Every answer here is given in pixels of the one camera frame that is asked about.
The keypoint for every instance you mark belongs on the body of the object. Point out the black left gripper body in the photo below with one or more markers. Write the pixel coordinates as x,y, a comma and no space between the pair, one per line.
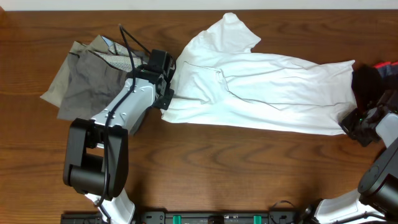
169,82

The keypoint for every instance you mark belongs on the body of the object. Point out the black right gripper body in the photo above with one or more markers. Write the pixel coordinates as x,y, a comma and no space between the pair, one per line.
355,126

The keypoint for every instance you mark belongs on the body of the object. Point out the white t-shirt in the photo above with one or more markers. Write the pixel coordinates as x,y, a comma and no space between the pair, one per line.
219,80

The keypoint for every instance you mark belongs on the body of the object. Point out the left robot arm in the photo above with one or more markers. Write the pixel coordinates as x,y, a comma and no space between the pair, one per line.
96,161

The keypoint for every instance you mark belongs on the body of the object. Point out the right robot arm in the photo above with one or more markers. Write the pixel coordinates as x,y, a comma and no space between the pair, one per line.
375,199

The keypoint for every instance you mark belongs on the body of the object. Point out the black garment with red trim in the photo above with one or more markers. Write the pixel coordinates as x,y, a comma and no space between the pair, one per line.
369,83

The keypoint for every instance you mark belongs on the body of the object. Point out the grey folded shorts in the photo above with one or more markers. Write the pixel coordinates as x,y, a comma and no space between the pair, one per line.
96,75

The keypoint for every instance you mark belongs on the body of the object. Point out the beige folded garment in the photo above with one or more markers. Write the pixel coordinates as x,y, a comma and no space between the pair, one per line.
59,85

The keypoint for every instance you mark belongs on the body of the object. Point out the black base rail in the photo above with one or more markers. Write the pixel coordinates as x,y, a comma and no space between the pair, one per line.
162,217

